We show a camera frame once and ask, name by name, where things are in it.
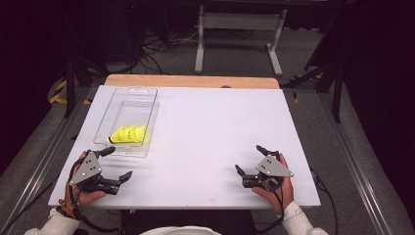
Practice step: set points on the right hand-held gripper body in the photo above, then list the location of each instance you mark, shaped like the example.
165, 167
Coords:
274, 168

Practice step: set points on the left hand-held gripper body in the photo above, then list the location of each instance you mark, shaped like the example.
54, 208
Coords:
88, 169

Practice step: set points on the yellow shuttlecock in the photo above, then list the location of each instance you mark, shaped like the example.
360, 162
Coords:
133, 132
143, 132
118, 135

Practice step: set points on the clear plastic container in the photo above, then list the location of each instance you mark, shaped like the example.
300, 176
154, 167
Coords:
130, 98

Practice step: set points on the person's right hand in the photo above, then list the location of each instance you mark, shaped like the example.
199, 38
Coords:
287, 192

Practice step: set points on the person's left hand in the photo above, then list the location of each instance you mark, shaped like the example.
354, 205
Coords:
86, 197

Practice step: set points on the person's torso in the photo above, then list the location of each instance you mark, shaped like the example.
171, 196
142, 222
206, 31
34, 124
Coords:
182, 222

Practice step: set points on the yellow black floor tape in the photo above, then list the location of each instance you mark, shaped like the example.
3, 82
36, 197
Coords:
57, 96

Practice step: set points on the black metal stand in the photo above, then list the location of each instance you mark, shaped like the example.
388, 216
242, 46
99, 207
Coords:
69, 84
337, 91

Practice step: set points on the wooden table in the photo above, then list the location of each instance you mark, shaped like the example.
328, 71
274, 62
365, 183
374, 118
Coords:
189, 81

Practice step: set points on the white metal stand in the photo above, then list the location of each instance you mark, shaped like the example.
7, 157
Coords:
239, 21

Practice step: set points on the grey floor rail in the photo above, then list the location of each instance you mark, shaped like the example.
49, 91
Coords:
355, 169
42, 163

